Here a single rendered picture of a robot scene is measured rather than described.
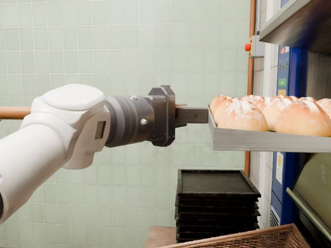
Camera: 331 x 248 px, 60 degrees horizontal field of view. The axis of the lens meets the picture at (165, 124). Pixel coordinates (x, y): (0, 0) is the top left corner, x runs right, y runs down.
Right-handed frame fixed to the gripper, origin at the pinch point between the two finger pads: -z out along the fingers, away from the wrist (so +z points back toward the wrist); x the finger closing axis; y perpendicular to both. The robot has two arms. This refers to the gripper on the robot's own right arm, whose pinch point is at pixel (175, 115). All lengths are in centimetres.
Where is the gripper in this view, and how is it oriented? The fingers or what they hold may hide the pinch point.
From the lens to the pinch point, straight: 61.3
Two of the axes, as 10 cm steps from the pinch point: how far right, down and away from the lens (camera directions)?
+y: 7.4, 0.8, -6.7
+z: -6.7, 0.9, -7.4
